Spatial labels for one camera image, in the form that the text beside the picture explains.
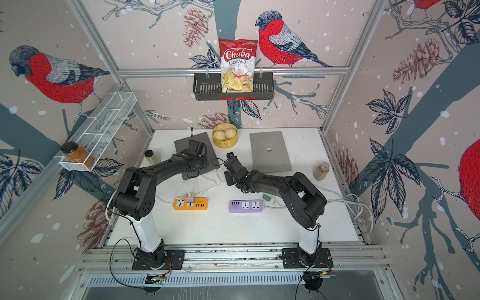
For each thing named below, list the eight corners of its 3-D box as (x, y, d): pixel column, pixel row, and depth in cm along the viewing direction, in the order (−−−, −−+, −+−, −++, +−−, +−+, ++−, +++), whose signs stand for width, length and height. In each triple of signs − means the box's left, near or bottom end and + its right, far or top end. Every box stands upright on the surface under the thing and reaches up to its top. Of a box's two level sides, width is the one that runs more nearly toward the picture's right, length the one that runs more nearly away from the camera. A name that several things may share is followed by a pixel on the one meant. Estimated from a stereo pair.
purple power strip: (229, 212, 88) (228, 210, 86) (229, 202, 92) (229, 199, 89) (262, 212, 88) (263, 210, 86) (262, 202, 92) (262, 199, 89)
